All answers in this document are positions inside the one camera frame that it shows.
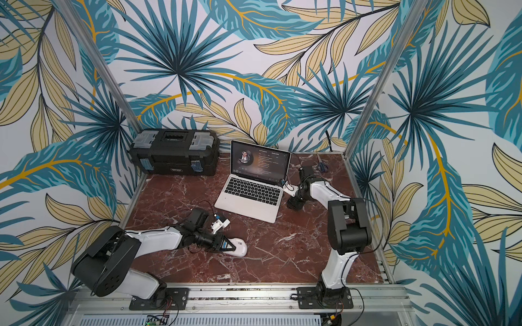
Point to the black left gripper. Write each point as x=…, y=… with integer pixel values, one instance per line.
x=219, y=241

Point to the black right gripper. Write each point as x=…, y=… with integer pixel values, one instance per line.
x=294, y=202

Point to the white wireless mouse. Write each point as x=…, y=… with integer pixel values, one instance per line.
x=241, y=248

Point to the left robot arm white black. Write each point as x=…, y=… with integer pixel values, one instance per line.
x=105, y=266

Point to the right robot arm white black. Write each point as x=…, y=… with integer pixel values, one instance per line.
x=364, y=237

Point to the silver laptop with dark screen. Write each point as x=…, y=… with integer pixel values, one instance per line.
x=255, y=186

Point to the black plastic toolbox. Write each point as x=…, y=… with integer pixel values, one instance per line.
x=176, y=152

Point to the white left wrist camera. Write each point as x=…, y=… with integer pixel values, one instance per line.
x=219, y=223

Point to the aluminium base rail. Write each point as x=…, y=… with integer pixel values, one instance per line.
x=248, y=304

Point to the right aluminium corner post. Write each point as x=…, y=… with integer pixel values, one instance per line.
x=404, y=34

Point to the aluminium corner post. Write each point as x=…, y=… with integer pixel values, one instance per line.
x=80, y=30
x=404, y=34

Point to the left aluminium corner post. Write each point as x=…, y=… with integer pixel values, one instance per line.
x=80, y=30

